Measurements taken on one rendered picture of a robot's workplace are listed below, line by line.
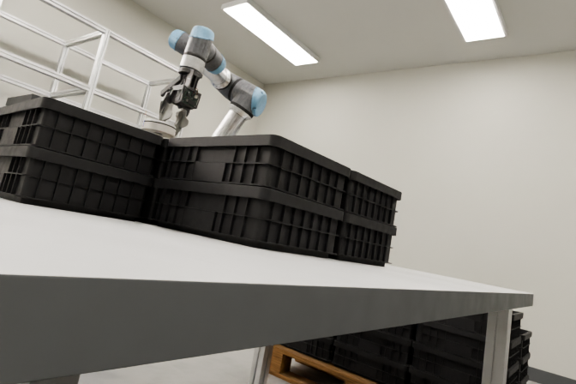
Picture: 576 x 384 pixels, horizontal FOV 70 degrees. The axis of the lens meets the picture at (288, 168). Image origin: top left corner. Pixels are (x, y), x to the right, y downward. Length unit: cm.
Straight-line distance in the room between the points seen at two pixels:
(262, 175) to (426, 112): 375
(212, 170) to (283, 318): 69
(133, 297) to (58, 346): 3
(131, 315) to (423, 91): 448
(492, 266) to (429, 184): 92
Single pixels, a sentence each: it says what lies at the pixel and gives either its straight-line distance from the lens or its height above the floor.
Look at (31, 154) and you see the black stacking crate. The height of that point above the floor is 80.
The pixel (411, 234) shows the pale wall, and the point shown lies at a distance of 424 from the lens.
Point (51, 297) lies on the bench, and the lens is 19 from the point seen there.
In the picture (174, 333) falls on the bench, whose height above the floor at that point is 67.
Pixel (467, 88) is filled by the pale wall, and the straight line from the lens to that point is 448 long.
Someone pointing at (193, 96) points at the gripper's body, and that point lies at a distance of 134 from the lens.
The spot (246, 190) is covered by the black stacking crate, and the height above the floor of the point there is 81.
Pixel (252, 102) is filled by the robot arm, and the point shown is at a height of 126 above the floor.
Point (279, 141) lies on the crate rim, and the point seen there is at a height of 92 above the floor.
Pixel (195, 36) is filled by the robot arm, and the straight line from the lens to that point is 140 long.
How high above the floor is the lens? 73
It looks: 10 degrees up
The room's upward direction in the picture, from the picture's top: 11 degrees clockwise
